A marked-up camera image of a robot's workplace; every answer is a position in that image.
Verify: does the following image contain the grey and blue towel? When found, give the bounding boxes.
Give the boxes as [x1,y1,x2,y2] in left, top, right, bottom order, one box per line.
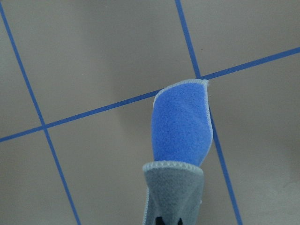
[142,79,213,225]

